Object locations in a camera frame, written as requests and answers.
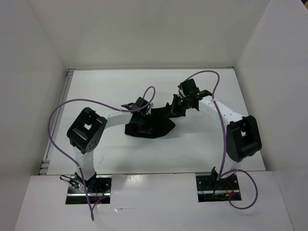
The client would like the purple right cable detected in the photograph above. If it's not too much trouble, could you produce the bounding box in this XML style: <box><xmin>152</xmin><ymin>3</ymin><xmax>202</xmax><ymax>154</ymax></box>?
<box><xmin>184</xmin><ymin>70</ymin><xmax>258</xmax><ymax>210</ymax></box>

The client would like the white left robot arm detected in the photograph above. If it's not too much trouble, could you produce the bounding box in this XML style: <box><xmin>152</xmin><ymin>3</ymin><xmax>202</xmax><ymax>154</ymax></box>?
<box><xmin>67</xmin><ymin>97</ymin><xmax>151</xmax><ymax>193</ymax></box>

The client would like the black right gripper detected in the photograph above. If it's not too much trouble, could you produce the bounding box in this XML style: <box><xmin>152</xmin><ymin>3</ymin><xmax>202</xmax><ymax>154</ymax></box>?
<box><xmin>166</xmin><ymin>94</ymin><xmax>191</xmax><ymax>118</ymax></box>

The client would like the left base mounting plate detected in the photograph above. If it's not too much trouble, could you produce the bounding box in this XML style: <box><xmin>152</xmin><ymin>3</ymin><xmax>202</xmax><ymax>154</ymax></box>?
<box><xmin>60</xmin><ymin>175</ymin><xmax>112</xmax><ymax>205</ymax></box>

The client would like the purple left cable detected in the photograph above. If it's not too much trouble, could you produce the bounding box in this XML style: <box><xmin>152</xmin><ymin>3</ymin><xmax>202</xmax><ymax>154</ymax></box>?
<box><xmin>48</xmin><ymin>86</ymin><xmax>156</xmax><ymax>221</ymax></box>

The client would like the black skirt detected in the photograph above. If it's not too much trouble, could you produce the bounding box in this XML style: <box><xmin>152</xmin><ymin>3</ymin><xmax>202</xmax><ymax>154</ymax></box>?
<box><xmin>125</xmin><ymin>103</ymin><xmax>176</xmax><ymax>139</ymax></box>

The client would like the purple cable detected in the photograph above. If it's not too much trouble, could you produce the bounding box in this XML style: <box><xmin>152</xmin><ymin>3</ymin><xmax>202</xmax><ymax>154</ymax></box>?
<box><xmin>184</xmin><ymin>70</ymin><xmax>258</xmax><ymax>210</ymax></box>
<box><xmin>48</xmin><ymin>86</ymin><xmax>156</xmax><ymax>221</ymax></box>

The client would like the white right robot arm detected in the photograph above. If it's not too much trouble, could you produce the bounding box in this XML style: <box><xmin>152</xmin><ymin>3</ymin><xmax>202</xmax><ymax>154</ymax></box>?
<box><xmin>171</xmin><ymin>79</ymin><xmax>262</xmax><ymax>189</ymax></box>

